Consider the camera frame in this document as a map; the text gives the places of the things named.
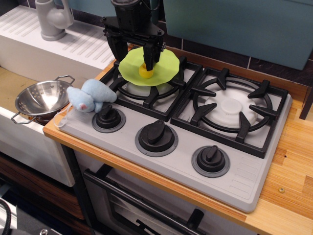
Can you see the black left stove knob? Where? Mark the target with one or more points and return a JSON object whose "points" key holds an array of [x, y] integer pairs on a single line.
{"points": [[108, 120]]}

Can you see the yellow toy knife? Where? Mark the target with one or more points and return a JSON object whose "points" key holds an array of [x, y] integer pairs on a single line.
{"points": [[144, 73]]}

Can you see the grey toy faucet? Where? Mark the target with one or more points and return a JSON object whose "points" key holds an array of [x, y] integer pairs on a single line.
{"points": [[53, 21]]}

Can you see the black stove knob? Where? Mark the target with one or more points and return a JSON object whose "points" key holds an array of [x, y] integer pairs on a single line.
{"points": [[156, 139], [210, 161], [108, 120]]}

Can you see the green plastic plate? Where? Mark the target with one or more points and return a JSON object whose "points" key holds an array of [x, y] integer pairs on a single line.
{"points": [[164, 70]]}

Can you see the white right burner cap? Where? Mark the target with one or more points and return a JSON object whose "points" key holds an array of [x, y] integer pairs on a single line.
{"points": [[229, 105]]}

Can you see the black right burner grate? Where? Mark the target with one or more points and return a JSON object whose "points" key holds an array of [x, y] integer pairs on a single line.
{"points": [[272, 105]]}

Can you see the grey toy stove top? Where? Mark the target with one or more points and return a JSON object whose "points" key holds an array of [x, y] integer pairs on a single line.
{"points": [[240, 187]]}

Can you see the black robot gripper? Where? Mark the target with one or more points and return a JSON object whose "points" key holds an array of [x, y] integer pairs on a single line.
{"points": [[133, 24]]}

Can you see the black right stove knob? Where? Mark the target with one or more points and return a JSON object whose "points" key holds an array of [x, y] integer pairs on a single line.
{"points": [[210, 161]]}

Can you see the teal box right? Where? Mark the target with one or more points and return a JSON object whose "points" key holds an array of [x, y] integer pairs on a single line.
{"points": [[277, 31]]}

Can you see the white sink unit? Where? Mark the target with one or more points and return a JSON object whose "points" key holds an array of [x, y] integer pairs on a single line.
{"points": [[25, 57]]}

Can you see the black burner grate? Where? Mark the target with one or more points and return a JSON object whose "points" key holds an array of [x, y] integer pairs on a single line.
{"points": [[160, 106], [272, 105]]}

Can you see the white burner cap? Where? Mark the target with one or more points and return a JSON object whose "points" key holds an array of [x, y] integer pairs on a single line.
{"points": [[229, 105], [145, 90]]}

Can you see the light blue plush mouse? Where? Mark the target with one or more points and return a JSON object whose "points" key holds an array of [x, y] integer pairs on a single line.
{"points": [[91, 96]]}

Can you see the steel colander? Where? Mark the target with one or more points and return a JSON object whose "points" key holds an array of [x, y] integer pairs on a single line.
{"points": [[43, 100]]}

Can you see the black middle stove knob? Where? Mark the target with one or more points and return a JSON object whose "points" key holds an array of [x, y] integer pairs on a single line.
{"points": [[156, 139]]}

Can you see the toy oven door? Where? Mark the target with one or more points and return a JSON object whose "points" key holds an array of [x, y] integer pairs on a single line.
{"points": [[135, 207]]}

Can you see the black left burner grate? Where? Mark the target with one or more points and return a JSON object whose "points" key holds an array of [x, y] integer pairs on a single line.
{"points": [[160, 106]]}

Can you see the white left burner cap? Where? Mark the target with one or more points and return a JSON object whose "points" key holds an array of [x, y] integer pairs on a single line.
{"points": [[145, 90]]}

